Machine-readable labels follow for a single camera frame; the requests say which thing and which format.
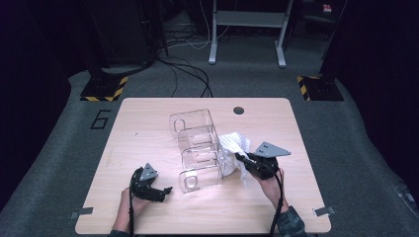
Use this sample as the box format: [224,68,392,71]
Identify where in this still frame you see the clear acrylic organizer box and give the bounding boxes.
[168,108,228,195]

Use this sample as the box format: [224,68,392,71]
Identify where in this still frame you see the hand-held gripper black cable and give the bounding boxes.
[269,166,285,237]
[128,171,136,237]

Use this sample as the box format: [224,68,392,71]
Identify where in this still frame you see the left hand-held gripper black cable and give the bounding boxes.
[128,171,136,237]

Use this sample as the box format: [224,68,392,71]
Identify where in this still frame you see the right hand-held gripper black cable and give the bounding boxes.
[269,166,285,237]

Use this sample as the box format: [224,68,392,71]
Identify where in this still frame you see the black striped stand base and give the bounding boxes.
[295,74,345,102]
[79,76,128,103]

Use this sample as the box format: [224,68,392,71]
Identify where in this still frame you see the white waffle towel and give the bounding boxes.
[217,131,253,189]

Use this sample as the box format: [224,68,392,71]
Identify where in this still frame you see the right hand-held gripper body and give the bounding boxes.
[246,141,293,181]

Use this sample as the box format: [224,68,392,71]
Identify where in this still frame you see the black cabinet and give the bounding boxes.
[83,0,166,67]

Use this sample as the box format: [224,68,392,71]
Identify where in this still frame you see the white cable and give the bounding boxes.
[164,0,231,51]

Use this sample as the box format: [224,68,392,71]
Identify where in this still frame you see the black floor cables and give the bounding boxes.
[157,57,214,99]

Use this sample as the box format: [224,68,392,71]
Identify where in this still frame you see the grey tape piece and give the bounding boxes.
[312,205,336,217]
[68,206,94,220]

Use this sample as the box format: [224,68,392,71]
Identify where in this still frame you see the dark box with red label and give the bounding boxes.
[295,0,348,25]

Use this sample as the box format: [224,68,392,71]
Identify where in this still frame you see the person's right hand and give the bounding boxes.
[256,169,290,215]

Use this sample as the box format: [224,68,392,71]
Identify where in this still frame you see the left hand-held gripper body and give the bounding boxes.
[129,162,161,201]

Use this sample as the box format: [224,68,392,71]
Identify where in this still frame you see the white metal desk frame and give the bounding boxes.
[208,0,294,68]

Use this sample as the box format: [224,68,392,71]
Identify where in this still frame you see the person's left hand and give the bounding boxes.
[112,187,151,233]

